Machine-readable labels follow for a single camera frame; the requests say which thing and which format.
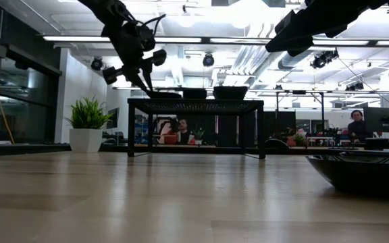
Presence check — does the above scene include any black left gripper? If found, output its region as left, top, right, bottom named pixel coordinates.
left=102, top=25, right=167, bottom=92

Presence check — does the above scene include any black ceiling spotlight cluster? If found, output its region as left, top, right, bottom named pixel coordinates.
left=310, top=48, right=340, bottom=70
left=345, top=80, right=365, bottom=92

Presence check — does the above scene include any black background metal frame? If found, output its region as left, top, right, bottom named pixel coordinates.
left=113, top=86, right=327, bottom=141

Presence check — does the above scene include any dark wall screen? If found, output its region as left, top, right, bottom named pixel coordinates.
left=106, top=107, right=121, bottom=130

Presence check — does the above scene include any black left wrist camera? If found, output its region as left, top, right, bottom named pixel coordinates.
left=136, top=24, right=157, bottom=52

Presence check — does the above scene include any small background potted plant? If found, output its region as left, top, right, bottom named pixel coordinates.
left=192, top=126, right=206, bottom=145

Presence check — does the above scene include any overhead LED light bar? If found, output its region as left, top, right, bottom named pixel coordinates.
left=42, top=34, right=389, bottom=48

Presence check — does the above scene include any artificial plant in white pot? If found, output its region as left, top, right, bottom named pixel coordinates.
left=65, top=96, right=114, bottom=153

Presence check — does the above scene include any black curved frame bracket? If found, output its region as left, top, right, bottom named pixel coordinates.
left=265, top=138, right=290, bottom=150

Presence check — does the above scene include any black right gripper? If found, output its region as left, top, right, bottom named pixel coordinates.
left=265, top=0, right=389, bottom=57

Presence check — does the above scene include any black perforated metal shelf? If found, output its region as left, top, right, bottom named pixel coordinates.
left=127, top=97, right=266, bottom=160

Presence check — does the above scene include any person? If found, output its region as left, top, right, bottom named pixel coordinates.
left=346, top=109, right=369, bottom=143
left=159, top=117, right=196, bottom=146

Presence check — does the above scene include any black computer monitor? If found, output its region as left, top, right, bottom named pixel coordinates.
left=363, top=106, right=389, bottom=134

